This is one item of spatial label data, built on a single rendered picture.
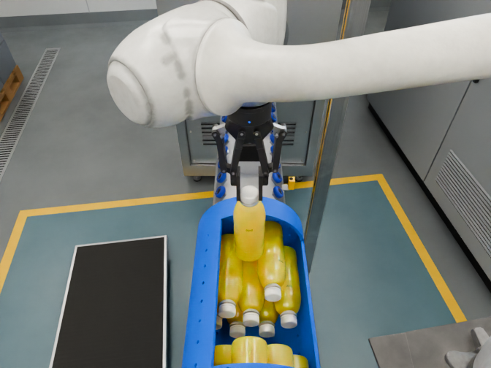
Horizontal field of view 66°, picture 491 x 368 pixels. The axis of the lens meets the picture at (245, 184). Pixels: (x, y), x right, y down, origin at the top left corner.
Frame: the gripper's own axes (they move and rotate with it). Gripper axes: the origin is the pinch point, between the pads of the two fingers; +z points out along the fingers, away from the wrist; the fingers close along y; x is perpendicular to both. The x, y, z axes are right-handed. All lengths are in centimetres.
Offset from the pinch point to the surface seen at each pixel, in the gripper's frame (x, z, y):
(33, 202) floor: -122, 135, 148
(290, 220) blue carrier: -6.5, 18.8, -10.1
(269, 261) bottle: 2.3, 23.6, -4.7
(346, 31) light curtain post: -65, -4, -31
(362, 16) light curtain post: -64, -9, -35
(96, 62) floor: -322, 133, 161
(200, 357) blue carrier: 26.7, 18.6, 9.2
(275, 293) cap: 10.0, 25.3, -5.9
